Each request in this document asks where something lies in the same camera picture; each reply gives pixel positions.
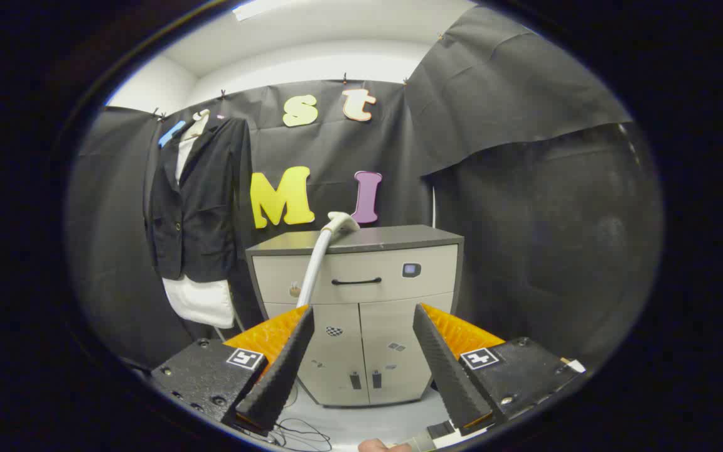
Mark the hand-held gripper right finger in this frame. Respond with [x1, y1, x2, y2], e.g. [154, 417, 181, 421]
[413, 303, 587, 437]

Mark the cream plastic hanger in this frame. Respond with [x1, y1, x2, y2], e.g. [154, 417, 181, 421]
[189, 109, 212, 139]

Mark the thin black cable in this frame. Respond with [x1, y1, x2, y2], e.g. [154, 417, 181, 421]
[270, 417, 333, 451]

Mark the white garment steamer head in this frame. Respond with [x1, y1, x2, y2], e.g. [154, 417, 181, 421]
[326, 212, 360, 236]

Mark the grey cabinet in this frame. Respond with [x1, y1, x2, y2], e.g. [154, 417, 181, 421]
[245, 225, 464, 407]

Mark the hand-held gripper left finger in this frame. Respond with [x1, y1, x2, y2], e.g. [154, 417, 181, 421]
[150, 305, 315, 437]

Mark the ceiling light panel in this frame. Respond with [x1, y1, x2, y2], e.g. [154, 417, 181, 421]
[232, 0, 293, 21]

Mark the black suit jacket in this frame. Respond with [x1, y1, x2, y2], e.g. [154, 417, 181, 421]
[146, 117, 253, 283]

